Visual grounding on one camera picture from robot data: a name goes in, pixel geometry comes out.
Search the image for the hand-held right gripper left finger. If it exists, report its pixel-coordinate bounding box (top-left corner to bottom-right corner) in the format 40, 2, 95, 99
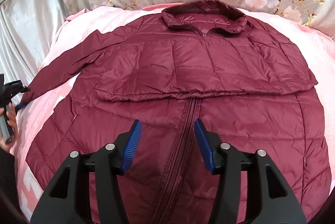
30, 119, 142, 224

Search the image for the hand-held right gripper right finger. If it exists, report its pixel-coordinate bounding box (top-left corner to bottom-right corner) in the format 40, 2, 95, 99
194, 119, 307, 224

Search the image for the maroon puffer jacket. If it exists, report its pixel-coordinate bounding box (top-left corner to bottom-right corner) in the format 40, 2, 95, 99
25, 0, 333, 224

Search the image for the person's left hand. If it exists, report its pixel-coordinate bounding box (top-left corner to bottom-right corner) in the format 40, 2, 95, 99
0, 108, 18, 154

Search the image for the silver satin cloth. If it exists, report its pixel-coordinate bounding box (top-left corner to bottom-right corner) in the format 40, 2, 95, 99
0, 0, 69, 99

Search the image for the pink plush blanket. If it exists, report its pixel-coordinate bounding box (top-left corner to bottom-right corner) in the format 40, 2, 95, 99
12, 3, 335, 224

